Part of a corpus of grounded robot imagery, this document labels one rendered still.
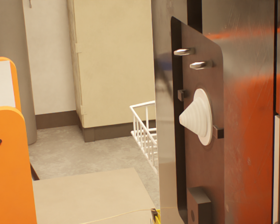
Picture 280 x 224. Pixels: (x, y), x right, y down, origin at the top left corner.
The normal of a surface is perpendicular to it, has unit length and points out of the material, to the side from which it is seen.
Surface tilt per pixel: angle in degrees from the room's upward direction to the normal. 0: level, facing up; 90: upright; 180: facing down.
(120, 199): 0
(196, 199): 0
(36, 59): 90
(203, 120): 83
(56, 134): 0
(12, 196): 90
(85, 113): 90
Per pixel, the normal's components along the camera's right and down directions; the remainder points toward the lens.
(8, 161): 0.21, 0.31
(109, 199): -0.05, -0.94
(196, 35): -0.98, 0.12
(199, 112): -0.50, -0.16
